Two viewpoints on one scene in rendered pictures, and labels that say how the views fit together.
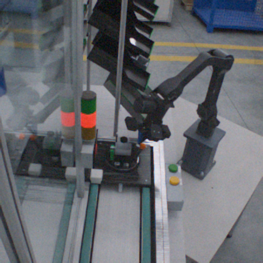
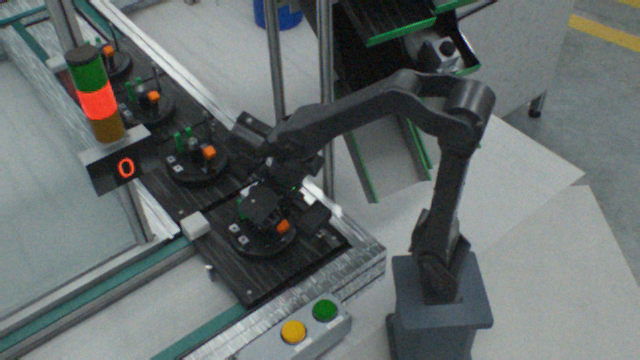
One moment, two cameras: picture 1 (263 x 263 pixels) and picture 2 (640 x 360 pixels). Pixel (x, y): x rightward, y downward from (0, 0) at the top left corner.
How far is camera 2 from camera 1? 0.96 m
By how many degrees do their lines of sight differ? 40
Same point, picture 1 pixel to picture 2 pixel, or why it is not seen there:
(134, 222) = (163, 344)
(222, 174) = not seen: outside the picture
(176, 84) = (305, 122)
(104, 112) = not seen: hidden behind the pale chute
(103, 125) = not seen: hidden behind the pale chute
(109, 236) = (107, 332)
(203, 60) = (379, 91)
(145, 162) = (293, 264)
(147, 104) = (239, 136)
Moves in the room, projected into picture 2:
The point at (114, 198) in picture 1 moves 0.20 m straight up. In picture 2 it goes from (194, 284) to (174, 217)
